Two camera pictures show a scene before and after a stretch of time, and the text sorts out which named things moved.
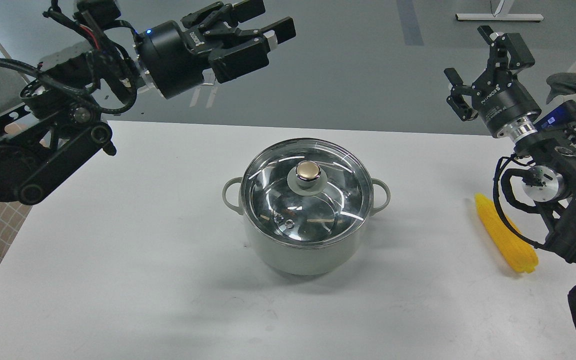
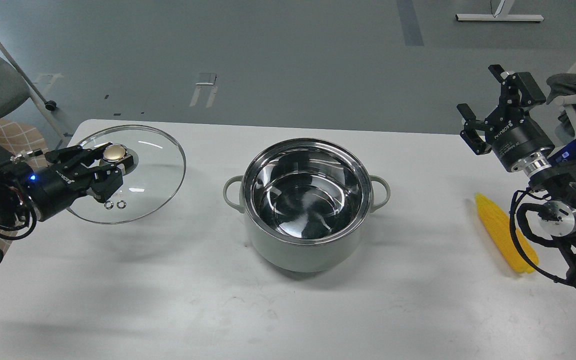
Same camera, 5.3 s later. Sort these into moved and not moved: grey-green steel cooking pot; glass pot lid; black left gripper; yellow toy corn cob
Moved: black left gripper; glass pot lid
Not moved: grey-green steel cooking pot; yellow toy corn cob
